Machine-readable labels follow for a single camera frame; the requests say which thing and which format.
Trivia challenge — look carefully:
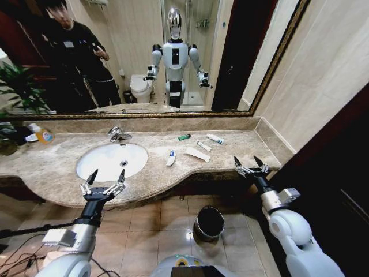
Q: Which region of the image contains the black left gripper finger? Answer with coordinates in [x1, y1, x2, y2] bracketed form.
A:
[80, 169, 99, 197]
[104, 169, 127, 197]

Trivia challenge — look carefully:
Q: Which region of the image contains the white blue toothpaste tube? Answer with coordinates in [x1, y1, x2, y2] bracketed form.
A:
[205, 133, 225, 145]

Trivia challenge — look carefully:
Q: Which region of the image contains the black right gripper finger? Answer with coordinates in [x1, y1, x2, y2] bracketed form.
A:
[233, 155, 254, 178]
[253, 155, 271, 174]

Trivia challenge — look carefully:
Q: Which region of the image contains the black floor cable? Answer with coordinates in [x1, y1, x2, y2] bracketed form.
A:
[0, 233, 122, 277]

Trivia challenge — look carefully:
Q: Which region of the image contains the small white tube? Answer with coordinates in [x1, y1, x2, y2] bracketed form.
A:
[196, 140, 213, 153]

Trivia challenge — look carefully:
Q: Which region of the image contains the dark metal trash bin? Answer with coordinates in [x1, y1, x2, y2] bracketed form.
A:
[192, 205, 225, 242]

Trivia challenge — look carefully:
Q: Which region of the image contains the white oval sink basin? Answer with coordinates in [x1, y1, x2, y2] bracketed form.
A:
[76, 143, 149, 183]

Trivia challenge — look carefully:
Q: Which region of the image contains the white robot front shell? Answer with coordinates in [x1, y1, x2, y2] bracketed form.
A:
[149, 253, 228, 277]

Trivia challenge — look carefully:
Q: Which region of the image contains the white blue plastic wrapper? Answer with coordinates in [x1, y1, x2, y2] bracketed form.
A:
[165, 149, 177, 167]

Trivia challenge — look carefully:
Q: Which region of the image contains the chrome sink faucet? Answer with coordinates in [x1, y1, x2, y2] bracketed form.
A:
[107, 126, 133, 143]

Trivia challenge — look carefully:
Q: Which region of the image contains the white toilet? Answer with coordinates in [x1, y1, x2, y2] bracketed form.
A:
[130, 74, 153, 104]

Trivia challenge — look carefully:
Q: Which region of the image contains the dark wooden door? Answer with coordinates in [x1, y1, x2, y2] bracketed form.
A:
[270, 83, 369, 277]

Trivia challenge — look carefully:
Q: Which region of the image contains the gold framed wall mirror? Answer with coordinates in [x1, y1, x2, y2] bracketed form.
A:
[0, 0, 312, 121]

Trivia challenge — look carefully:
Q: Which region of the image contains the orange liquid bottle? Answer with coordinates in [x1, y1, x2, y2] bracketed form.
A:
[28, 123, 55, 145]

